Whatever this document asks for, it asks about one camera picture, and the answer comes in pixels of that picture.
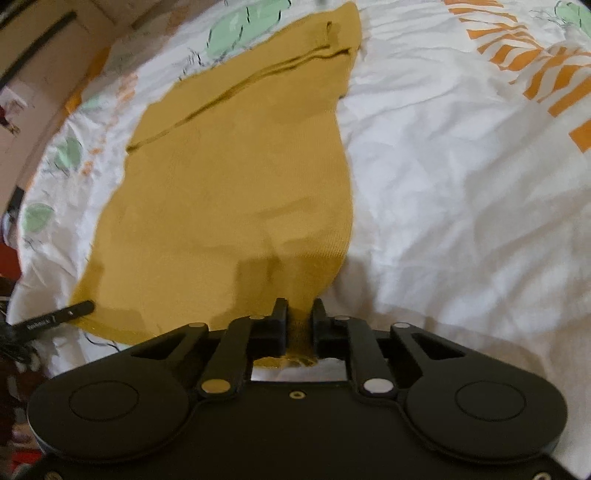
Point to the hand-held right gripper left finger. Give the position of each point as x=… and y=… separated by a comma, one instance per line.
x=279, y=323

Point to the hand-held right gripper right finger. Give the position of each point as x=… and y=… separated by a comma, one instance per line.
x=321, y=323

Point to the yellow knit sweater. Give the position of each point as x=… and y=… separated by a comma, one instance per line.
x=231, y=184

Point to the white leaf-print duvet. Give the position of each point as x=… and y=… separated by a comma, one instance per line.
x=461, y=184

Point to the small colourful picture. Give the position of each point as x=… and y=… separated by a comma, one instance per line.
x=10, y=113

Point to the black bar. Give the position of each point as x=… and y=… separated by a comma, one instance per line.
x=39, y=46

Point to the wooden bed frame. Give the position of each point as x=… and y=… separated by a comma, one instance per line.
x=51, y=97

